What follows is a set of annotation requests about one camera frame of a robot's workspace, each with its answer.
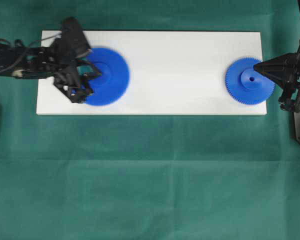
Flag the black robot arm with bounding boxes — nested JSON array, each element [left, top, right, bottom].
[[0, 32, 102, 104]]

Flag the white board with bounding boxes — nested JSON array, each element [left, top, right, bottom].
[[36, 30, 267, 115]]

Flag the large blue gear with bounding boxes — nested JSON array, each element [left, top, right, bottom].
[[85, 47, 130, 106]]

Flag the blue gear with hub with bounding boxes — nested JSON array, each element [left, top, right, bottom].
[[225, 57, 275, 105]]

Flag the green cloth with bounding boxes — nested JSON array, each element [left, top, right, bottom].
[[0, 0, 300, 240]]

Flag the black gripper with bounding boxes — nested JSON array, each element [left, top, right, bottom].
[[50, 37, 102, 103]]

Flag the black camera cable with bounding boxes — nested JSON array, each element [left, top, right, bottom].
[[4, 31, 63, 73]]

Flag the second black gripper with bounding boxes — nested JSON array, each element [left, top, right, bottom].
[[278, 41, 300, 112]]

